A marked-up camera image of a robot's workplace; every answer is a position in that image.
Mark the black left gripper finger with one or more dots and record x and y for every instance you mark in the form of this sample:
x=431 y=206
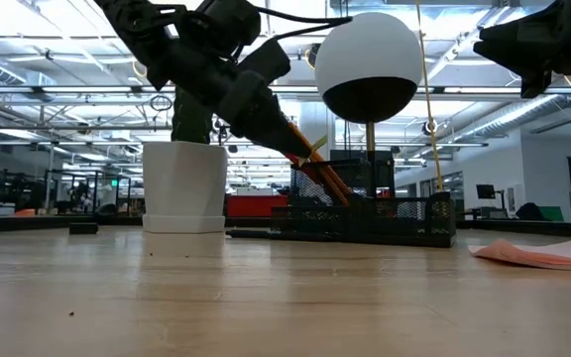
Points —
x=280 y=126
x=275 y=141

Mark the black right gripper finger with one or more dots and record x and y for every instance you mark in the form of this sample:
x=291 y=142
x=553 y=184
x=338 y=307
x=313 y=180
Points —
x=501 y=44

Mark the yellow pencil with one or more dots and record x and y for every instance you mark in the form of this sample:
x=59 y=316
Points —
x=332 y=181
x=325 y=186

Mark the black pen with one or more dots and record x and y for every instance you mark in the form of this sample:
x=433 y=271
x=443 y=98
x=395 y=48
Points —
x=251 y=233

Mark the black mesh desk organizer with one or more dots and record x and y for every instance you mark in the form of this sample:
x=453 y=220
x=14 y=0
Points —
x=389 y=233

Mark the small black rectangular block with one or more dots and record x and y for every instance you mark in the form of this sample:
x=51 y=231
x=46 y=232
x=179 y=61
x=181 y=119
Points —
x=83 y=228

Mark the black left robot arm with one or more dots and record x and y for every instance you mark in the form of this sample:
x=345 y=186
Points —
x=137 y=35

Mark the green cactus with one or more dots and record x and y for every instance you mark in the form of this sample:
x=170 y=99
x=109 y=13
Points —
x=191 y=124

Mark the red cabinet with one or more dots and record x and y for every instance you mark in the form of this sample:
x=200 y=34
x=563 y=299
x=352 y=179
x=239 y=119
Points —
x=256 y=205

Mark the white hexagonal plant pot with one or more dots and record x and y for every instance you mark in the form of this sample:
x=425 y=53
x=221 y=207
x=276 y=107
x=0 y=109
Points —
x=185 y=183

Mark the white globe table lamp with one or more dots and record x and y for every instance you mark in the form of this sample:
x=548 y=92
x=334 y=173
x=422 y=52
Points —
x=365 y=49

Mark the black vented box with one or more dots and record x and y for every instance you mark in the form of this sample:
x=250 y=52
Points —
x=385 y=171

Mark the black computer monitor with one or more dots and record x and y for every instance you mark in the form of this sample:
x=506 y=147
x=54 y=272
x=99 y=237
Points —
x=486 y=191

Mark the pink paper pad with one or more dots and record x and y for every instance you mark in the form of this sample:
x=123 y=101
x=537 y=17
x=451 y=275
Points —
x=538 y=258

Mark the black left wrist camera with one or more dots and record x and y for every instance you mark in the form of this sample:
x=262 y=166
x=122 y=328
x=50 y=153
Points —
x=265 y=62

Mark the black aluminium table frame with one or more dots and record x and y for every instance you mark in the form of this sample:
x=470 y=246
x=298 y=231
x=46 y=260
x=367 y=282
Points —
x=18 y=224

